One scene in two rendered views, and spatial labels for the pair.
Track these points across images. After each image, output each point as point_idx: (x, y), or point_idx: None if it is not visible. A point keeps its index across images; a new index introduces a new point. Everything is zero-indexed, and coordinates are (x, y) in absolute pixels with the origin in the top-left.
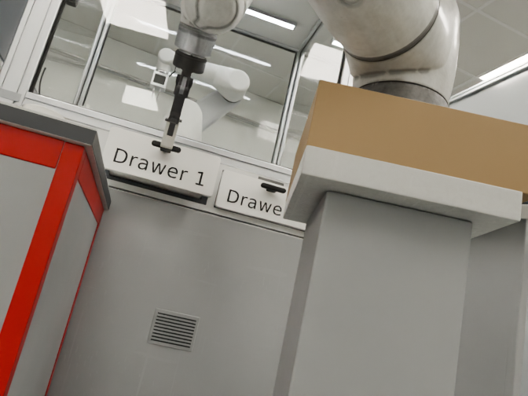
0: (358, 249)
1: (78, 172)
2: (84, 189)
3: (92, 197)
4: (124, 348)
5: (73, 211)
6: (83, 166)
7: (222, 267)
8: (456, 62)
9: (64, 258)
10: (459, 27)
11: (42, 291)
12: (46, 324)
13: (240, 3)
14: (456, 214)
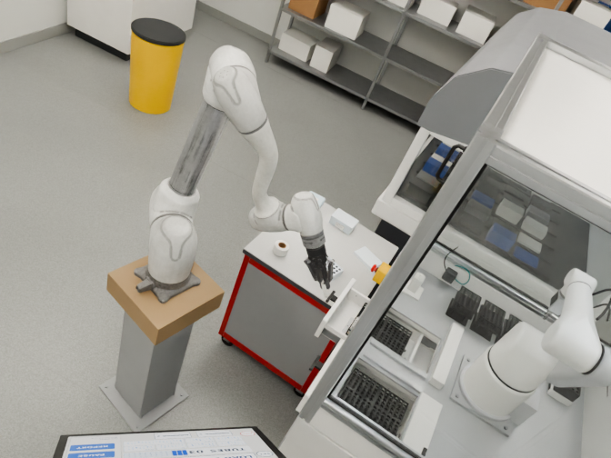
0: None
1: (246, 260)
2: (265, 273)
3: (290, 287)
4: None
5: (258, 276)
6: (252, 261)
7: None
8: (148, 254)
9: (266, 294)
10: (150, 242)
11: (243, 288)
12: (266, 313)
13: (249, 218)
14: None
